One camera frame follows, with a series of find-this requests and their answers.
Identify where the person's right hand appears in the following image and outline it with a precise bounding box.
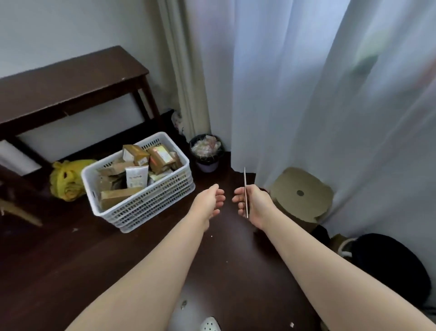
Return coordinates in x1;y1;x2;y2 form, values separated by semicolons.
232;184;277;231

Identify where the person's left hand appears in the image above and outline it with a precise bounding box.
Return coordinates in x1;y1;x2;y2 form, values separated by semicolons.
189;184;226;232

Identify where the slim metal utility knife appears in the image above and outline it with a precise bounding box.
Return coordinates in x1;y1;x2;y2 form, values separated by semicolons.
243;167;250;219

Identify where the white plastic perforated basket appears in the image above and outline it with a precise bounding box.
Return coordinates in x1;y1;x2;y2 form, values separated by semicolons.
81;132;196;234

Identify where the pile of small cardboard parcels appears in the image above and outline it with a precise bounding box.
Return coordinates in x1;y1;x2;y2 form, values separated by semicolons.
97;144;184;211

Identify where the person's left forearm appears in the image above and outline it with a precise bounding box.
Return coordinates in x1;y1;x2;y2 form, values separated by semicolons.
64;215;210;331

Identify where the person's right forearm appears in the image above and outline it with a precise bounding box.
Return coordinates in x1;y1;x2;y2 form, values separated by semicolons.
260;208;436;331

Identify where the person's left white shoe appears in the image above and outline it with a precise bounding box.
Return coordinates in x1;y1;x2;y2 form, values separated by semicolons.
199;316;222;331

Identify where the yellow plastic bag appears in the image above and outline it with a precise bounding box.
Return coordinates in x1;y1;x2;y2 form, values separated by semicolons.
50;159;98;202

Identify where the black trash bin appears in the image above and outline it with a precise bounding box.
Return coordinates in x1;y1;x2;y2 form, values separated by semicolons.
189;134;225;174

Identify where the beige round plastic stool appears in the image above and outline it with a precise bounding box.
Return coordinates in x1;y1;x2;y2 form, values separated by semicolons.
270;167;334;232

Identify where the white red floral cloth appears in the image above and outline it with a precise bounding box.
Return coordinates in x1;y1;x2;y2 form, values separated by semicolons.
171;110;184;135

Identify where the white sheer curtain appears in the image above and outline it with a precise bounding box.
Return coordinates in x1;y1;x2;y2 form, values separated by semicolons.
185;0;436;307

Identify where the beige curtain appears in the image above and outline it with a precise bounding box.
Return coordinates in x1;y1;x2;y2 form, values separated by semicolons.
158;0;212;140

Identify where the dark brown wooden table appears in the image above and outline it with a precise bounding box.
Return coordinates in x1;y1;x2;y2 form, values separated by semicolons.
0;45;161;171

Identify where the light wooden chair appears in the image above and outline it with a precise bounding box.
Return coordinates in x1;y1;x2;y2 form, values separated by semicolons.
0;199;43;227

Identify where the white trash with strings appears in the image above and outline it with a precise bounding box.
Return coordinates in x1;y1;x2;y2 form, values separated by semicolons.
191;135;222;157

